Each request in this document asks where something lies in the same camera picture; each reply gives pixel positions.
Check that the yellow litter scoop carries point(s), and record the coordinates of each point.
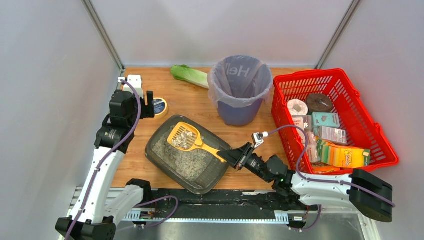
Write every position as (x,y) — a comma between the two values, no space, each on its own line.
(186,137)

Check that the translucent bin liner bag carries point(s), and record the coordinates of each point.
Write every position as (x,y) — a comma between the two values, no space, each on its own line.
(239,81)

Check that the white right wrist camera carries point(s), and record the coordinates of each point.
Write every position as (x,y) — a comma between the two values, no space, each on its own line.
(258,138)

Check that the yellow orange sponge pack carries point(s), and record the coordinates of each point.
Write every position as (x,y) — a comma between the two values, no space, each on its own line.
(342,156)

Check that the blue trash bin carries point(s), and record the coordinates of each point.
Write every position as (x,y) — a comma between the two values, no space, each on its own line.
(238,116)

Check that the pink white packet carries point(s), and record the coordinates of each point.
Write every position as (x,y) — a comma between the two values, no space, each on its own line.
(303,121)

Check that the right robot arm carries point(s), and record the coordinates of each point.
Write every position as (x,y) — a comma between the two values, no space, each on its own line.
(360,190)

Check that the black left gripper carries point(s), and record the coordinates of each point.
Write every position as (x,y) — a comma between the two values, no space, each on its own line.
(149,105)

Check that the brown round disc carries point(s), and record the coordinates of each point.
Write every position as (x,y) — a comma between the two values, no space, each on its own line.
(318,102)

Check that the white toilet paper roll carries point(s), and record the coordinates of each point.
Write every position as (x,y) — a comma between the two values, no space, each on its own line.
(297,107)

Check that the yellow round sponge tin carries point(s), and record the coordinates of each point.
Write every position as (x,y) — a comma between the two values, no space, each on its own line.
(160,107)

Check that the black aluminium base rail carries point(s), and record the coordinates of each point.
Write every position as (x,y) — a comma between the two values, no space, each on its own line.
(223,206)

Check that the grey transparent litter box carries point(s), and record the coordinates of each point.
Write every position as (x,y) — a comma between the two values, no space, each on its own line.
(198,171)

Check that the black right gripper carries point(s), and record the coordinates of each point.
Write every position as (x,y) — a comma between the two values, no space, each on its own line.
(244,156)

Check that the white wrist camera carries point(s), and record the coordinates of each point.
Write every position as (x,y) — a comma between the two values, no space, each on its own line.
(258,138)
(135,81)

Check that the green napa cabbage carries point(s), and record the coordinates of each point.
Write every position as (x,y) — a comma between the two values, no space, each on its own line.
(190,75)

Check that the grey pink packet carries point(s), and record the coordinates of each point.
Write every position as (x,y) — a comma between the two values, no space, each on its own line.
(334,135)

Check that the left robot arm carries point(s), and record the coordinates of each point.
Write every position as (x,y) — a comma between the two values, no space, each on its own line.
(91,217)

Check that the teal small box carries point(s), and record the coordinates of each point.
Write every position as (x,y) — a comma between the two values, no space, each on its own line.
(325,119)

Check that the red plastic basket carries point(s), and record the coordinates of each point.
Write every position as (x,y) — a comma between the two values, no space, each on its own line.
(362,130)

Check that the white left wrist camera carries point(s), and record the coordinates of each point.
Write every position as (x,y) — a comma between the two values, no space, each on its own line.
(135,81)

